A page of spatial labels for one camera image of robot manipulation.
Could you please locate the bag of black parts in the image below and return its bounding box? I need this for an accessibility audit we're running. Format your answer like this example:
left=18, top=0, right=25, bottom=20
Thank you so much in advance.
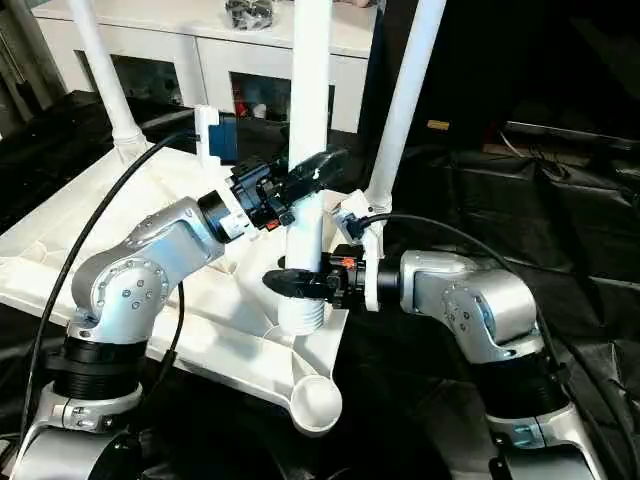
left=224, top=0, right=275, bottom=30

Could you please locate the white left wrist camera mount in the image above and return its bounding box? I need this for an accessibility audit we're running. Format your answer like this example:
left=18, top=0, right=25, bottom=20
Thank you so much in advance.
left=193, top=104, right=262, bottom=242

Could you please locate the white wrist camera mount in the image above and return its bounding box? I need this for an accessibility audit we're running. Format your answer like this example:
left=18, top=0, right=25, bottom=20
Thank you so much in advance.
left=329, top=188, right=387, bottom=312
left=193, top=104, right=262, bottom=242

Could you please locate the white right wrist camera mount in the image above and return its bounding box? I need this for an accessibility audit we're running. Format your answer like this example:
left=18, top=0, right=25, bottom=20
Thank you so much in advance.
left=329, top=188, right=387, bottom=312

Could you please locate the black glossy mat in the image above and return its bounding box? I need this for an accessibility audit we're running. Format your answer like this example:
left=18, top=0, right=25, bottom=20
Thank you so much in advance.
left=0, top=89, right=640, bottom=480

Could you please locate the white sideboard cabinet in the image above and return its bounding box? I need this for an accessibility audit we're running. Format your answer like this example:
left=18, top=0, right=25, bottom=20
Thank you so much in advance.
left=29, top=0, right=381, bottom=136

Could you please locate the white plastic table leg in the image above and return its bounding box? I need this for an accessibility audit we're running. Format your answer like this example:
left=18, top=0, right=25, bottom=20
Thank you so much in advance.
left=277, top=0, right=335, bottom=335
left=67, top=0, right=147, bottom=161
left=367, top=0, right=448, bottom=214

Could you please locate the grey tripod stand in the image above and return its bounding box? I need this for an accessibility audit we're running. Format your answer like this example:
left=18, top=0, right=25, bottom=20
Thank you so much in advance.
left=0, top=0, right=66, bottom=124

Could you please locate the long black bar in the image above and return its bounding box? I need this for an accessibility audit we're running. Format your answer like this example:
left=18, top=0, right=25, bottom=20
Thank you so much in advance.
left=503, top=119, right=640, bottom=151

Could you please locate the white plastic table top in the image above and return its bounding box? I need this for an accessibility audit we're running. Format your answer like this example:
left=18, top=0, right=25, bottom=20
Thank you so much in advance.
left=0, top=134, right=386, bottom=439

